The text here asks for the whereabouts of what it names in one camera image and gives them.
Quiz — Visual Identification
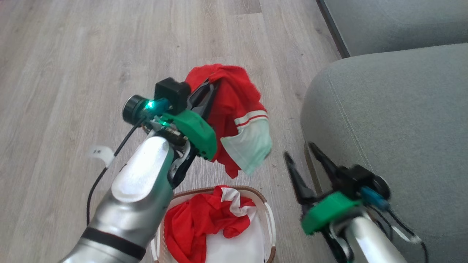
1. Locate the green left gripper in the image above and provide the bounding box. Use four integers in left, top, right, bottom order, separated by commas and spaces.
143, 81, 220, 189

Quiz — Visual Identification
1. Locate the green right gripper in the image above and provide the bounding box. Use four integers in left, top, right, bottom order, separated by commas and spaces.
283, 142, 363, 236

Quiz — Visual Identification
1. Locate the red shirt with white sleeve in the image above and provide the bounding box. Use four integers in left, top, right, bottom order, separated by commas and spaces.
184, 64, 273, 179

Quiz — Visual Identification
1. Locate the white laundry basket brown rim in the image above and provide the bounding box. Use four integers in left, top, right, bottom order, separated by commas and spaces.
151, 185, 277, 263

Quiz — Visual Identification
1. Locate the grey sofa seat cushion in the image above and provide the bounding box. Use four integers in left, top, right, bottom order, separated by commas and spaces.
317, 0, 468, 58

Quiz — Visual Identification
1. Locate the white cloth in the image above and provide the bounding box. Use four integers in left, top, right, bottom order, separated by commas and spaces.
205, 211, 266, 263

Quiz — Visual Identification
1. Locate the red and white garment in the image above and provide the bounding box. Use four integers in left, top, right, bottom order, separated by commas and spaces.
163, 185, 257, 263

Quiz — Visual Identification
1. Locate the white cable label tag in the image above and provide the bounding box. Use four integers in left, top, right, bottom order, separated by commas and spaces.
89, 145, 115, 168

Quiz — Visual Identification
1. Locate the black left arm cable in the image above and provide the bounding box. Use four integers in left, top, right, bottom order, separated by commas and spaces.
86, 118, 147, 226

